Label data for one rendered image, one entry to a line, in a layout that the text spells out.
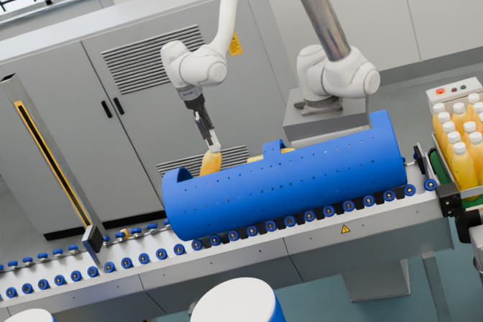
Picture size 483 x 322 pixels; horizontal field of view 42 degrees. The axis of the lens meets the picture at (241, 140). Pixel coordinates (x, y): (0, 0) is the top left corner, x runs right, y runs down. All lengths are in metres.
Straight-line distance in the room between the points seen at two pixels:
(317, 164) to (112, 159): 2.36
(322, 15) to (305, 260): 0.93
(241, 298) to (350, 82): 1.00
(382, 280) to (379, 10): 2.36
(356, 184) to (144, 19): 1.99
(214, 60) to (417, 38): 3.16
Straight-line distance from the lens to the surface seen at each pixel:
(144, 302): 2.69
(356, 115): 2.71
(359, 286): 3.30
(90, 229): 2.67
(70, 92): 4.21
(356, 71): 2.55
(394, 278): 3.27
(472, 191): 2.28
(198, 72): 2.08
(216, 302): 2.07
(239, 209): 2.31
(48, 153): 2.86
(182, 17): 3.75
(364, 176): 2.25
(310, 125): 2.74
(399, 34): 5.05
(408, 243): 2.50
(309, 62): 2.69
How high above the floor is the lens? 2.35
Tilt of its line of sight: 27 degrees down
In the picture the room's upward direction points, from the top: 22 degrees counter-clockwise
